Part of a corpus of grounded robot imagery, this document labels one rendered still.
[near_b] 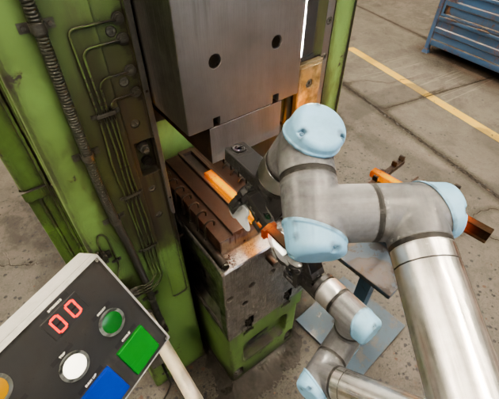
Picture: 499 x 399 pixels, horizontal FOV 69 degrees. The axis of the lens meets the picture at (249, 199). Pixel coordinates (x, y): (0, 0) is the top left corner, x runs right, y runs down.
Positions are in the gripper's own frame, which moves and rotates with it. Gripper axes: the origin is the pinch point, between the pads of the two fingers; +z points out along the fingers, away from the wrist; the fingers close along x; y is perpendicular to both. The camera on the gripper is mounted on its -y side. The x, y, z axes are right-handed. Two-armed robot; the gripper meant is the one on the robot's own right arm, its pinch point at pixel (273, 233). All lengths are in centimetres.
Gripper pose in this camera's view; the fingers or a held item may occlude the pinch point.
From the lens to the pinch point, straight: 101.6
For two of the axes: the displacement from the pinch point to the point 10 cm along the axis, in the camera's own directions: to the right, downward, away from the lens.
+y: 0.2, 7.2, 7.0
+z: -6.0, -5.5, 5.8
